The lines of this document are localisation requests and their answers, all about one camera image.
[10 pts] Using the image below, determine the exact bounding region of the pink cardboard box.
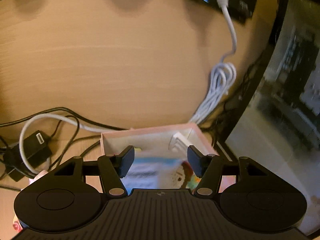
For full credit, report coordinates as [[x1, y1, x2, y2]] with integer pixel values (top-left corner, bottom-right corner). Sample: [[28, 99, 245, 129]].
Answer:
[[101, 123, 217, 161]]

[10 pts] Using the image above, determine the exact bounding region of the black cables tangle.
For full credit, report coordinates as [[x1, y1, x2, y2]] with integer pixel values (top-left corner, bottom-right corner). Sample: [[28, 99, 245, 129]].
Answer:
[[0, 106, 128, 193]]

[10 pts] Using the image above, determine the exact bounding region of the white charger with cable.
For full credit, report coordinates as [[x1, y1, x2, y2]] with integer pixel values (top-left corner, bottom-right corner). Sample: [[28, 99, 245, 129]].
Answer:
[[169, 132, 193, 153]]

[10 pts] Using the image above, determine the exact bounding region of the crochet doll red hat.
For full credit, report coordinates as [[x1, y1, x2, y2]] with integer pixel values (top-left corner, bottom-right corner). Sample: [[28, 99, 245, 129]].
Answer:
[[172, 161, 201, 192]]

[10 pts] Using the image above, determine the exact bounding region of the bundled white cable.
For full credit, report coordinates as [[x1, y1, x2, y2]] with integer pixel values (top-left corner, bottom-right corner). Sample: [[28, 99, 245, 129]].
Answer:
[[188, 3, 238, 126]]

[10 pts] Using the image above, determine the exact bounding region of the black usb hub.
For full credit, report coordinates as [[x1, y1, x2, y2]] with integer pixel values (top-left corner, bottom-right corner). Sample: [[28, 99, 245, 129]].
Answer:
[[1, 130, 52, 182]]

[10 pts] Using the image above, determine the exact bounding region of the curved monitor right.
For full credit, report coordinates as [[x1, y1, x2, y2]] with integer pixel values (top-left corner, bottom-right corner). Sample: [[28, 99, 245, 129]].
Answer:
[[219, 0, 319, 238]]

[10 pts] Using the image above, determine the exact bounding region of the blue tissue packet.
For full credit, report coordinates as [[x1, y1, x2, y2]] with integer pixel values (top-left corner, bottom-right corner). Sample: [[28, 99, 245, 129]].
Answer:
[[121, 158, 185, 192]]

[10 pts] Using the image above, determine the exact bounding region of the grey looped cable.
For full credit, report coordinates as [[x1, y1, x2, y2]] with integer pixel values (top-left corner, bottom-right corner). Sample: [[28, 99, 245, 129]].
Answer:
[[18, 113, 113, 176]]

